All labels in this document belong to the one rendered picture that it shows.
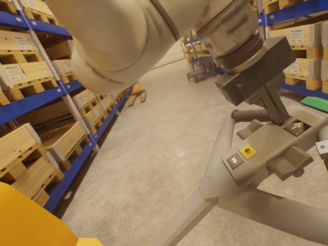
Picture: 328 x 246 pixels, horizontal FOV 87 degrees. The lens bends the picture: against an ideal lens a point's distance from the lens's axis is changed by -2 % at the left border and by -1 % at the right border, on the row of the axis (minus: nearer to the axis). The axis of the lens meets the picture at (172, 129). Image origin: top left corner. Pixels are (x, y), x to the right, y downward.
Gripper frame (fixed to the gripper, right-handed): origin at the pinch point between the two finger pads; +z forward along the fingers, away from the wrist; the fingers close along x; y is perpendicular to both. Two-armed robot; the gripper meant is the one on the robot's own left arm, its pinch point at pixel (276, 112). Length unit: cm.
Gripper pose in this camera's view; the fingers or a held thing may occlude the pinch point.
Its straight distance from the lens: 42.9
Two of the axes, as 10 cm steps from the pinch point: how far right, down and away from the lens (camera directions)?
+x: 7.6, -6.2, -1.9
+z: 6.4, 6.8, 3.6
